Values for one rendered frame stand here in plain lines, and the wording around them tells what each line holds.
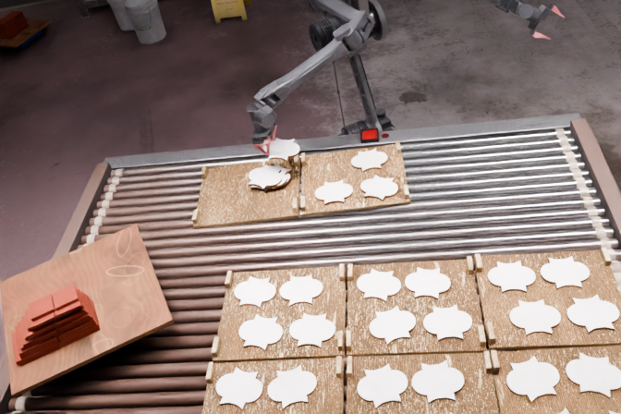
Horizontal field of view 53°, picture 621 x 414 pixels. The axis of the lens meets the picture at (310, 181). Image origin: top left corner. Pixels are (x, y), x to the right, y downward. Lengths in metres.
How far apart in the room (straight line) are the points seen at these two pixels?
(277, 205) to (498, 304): 0.90
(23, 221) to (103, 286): 2.30
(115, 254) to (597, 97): 3.29
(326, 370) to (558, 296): 0.74
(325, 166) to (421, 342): 0.91
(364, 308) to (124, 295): 0.78
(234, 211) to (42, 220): 2.17
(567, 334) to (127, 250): 1.46
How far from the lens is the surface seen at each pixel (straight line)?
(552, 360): 1.95
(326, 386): 1.90
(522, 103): 4.45
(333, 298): 2.08
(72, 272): 2.34
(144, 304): 2.12
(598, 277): 2.15
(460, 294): 2.06
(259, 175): 2.51
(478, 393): 1.87
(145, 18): 5.90
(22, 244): 4.32
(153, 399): 2.05
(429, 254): 2.19
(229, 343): 2.05
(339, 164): 2.55
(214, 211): 2.48
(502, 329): 1.99
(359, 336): 1.98
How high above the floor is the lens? 2.56
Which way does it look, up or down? 41 degrees down
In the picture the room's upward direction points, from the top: 12 degrees counter-clockwise
